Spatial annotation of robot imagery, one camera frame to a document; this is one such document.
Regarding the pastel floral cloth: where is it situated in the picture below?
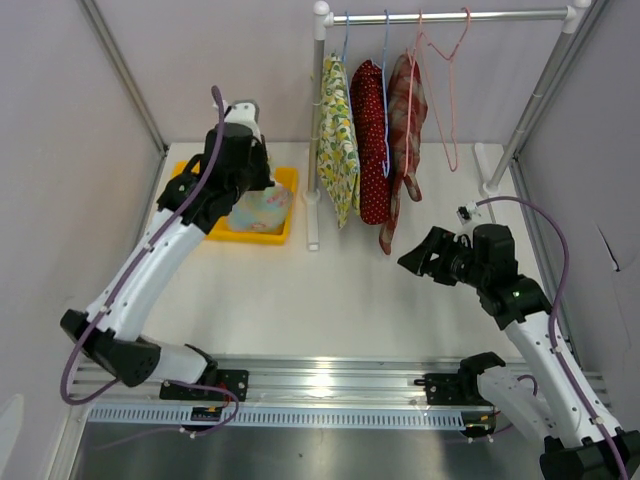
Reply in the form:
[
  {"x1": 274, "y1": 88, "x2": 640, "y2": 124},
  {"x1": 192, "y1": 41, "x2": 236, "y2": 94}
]
[{"x1": 227, "y1": 184, "x2": 293, "y2": 233}]

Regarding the red plaid skirt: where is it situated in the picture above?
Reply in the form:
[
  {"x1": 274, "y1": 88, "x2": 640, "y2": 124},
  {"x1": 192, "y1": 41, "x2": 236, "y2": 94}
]
[{"x1": 379, "y1": 52, "x2": 428, "y2": 255}]

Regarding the pink wire hanger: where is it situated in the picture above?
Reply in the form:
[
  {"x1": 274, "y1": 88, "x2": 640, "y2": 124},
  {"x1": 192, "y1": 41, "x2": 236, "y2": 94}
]
[
  {"x1": 403, "y1": 11, "x2": 423, "y2": 179},
  {"x1": 423, "y1": 6, "x2": 471, "y2": 173}
]

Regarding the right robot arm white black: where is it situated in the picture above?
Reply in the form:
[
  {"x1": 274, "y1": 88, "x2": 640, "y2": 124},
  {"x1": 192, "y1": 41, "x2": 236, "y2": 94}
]
[{"x1": 398, "y1": 224, "x2": 639, "y2": 479}]

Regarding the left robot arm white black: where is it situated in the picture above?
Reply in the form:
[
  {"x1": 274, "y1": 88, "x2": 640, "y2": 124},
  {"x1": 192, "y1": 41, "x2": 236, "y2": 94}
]
[{"x1": 60, "y1": 120, "x2": 273, "y2": 387}]

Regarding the lemon print skirt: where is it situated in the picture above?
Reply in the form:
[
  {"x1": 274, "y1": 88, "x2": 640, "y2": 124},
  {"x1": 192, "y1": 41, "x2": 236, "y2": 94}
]
[{"x1": 316, "y1": 53, "x2": 361, "y2": 229}]

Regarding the red polka dot skirt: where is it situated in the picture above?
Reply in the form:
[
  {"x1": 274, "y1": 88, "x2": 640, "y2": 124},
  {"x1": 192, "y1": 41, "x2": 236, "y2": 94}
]
[{"x1": 349, "y1": 60, "x2": 391, "y2": 225}]

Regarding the metal clothes rack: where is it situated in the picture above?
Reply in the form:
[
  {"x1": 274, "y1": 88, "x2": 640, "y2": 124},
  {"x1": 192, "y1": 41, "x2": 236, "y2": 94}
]
[{"x1": 303, "y1": 1, "x2": 592, "y2": 252}]

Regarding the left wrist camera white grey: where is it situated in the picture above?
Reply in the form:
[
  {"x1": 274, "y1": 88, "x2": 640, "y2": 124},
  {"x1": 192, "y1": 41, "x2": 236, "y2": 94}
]
[{"x1": 224, "y1": 99, "x2": 261, "y2": 139}]

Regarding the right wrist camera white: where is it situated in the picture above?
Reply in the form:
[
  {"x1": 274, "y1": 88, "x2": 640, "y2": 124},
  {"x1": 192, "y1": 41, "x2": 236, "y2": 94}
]
[{"x1": 456, "y1": 201, "x2": 486, "y2": 237}]

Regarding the blue wire hanger right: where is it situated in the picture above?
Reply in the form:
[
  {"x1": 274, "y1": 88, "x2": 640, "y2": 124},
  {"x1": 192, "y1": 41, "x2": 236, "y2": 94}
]
[{"x1": 381, "y1": 9, "x2": 391, "y2": 179}]

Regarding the blue wire hanger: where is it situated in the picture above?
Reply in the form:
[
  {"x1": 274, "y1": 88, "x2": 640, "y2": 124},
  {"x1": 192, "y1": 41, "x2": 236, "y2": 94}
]
[
  {"x1": 381, "y1": 9, "x2": 391, "y2": 179},
  {"x1": 339, "y1": 12, "x2": 357, "y2": 131}
]

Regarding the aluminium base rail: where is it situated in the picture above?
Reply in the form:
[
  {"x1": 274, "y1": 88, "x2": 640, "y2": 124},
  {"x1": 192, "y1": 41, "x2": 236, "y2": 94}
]
[{"x1": 67, "y1": 355, "x2": 612, "y2": 416}]

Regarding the blue wire hanger left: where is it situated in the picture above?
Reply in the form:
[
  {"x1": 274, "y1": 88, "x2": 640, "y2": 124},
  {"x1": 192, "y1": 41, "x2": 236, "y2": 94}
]
[{"x1": 339, "y1": 12, "x2": 357, "y2": 131}]

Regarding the slotted cable duct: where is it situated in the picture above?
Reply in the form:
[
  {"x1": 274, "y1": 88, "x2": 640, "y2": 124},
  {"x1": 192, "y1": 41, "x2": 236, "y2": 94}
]
[{"x1": 88, "y1": 404, "x2": 465, "y2": 431}]

